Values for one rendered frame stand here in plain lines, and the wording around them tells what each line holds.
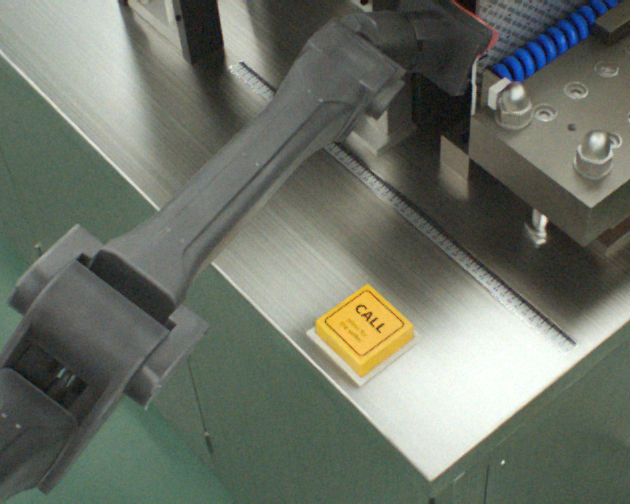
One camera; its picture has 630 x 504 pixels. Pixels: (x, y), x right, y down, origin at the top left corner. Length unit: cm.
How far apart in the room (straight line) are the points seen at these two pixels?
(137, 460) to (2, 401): 148
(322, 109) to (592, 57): 41
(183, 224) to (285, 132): 14
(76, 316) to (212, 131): 69
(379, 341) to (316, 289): 11
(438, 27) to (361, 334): 30
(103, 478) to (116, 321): 147
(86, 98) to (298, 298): 39
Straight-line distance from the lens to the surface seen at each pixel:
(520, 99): 122
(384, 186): 136
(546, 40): 132
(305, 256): 131
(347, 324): 122
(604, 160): 120
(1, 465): 73
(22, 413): 77
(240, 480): 194
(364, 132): 140
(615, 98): 128
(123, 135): 145
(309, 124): 97
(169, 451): 224
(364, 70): 105
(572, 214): 121
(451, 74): 119
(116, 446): 226
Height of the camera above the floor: 193
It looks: 52 degrees down
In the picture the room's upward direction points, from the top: 6 degrees counter-clockwise
